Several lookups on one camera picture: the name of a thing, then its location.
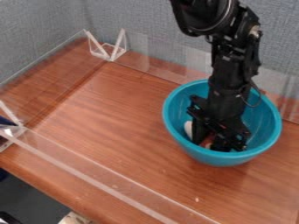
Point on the clear acrylic left bracket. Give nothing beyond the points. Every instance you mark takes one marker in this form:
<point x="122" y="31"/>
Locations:
<point x="11" y="127"/>

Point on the clear acrylic barrier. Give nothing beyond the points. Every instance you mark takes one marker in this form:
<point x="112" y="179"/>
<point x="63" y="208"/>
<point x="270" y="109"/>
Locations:
<point x="59" y="165"/>
<point x="182" y="64"/>

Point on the clear acrylic back barrier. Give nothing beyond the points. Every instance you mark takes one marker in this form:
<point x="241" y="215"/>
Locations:
<point x="182" y="64"/>

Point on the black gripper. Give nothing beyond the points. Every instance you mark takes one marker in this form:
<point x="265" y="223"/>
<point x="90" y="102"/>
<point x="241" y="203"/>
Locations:
<point x="227" y="128"/>

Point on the blue plastic bowl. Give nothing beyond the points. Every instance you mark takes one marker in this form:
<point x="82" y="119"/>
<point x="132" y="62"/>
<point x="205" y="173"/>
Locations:
<point x="262" y="119"/>

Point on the clear acrylic front barrier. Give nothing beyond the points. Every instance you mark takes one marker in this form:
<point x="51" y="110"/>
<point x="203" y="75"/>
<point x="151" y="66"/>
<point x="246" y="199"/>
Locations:
<point x="59" y="165"/>

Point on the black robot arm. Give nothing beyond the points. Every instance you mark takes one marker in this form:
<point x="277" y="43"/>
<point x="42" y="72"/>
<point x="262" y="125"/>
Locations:
<point x="230" y="26"/>

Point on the clear acrylic corner bracket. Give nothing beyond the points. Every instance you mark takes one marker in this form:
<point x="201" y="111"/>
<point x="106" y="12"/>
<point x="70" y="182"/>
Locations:
<point x="107" y="51"/>

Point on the toy mushroom brown cap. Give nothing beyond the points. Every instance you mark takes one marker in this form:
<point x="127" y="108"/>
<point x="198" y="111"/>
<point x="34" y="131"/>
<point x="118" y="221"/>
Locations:
<point x="207" y="141"/>

